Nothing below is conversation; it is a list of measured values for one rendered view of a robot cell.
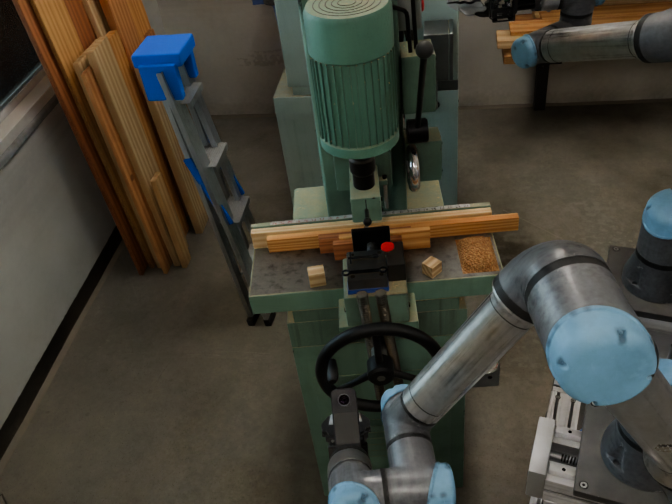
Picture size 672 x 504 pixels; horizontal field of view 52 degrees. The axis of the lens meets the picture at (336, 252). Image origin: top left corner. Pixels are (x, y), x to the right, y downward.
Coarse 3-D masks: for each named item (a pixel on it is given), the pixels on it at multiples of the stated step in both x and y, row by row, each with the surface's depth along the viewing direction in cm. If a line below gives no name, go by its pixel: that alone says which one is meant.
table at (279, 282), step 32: (256, 256) 172; (288, 256) 171; (320, 256) 169; (416, 256) 166; (448, 256) 164; (256, 288) 163; (288, 288) 162; (320, 288) 161; (416, 288) 160; (448, 288) 160; (480, 288) 160; (416, 320) 154
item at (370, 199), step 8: (376, 168) 166; (352, 176) 165; (376, 176) 163; (352, 184) 162; (376, 184) 161; (352, 192) 160; (360, 192) 159; (368, 192) 159; (376, 192) 158; (352, 200) 158; (360, 200) 158; (368, 200) 158; (376, 200) 158; (352, 208) 159; (360, 208) 159; (368, 208) 159; (376, 208) 159; (352, 216) 161; (360, 216) 161; (376, 216) 161
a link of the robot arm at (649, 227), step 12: (660, 192) 151; (648, 204) 150; (660, 204) 149; (648, 216) 149; (660, 216) 146; (648, 228) 150; (660, 228) 147; (648, 240) 151; (660, 240) 148; (648, 252) 152; (660, 252) 150; (660, 264) 152
